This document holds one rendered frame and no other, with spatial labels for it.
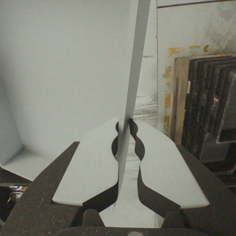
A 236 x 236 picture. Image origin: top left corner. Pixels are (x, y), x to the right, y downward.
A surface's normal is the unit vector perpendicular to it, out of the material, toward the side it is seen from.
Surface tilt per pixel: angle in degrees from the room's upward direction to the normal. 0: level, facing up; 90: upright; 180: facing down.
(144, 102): 0
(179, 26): 0
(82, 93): 16
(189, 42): 0
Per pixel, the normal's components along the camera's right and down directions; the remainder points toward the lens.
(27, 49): -0.29, 0.45
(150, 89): -0.02, 0.48
